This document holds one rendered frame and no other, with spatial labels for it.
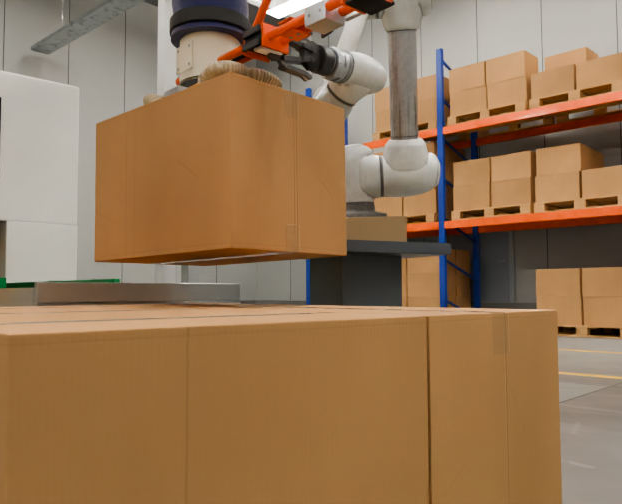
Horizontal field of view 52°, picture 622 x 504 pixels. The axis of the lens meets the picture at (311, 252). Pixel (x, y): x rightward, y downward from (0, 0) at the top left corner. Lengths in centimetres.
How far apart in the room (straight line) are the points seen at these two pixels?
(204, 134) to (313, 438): 89
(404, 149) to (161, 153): 98
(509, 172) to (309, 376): 858
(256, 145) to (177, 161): 22
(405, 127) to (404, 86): 14
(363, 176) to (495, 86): 743
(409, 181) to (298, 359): 160
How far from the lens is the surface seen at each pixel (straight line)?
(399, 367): 94
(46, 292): 198
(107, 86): 1272
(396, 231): 234
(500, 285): 1062
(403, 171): 234
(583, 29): 1085
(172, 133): 164
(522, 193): 918
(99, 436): 68
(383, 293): 231
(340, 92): 187
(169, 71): 567
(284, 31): 159
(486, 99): 971
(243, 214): 145
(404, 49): 235
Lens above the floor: 58
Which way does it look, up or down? 4 degrees up
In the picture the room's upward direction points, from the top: straight up
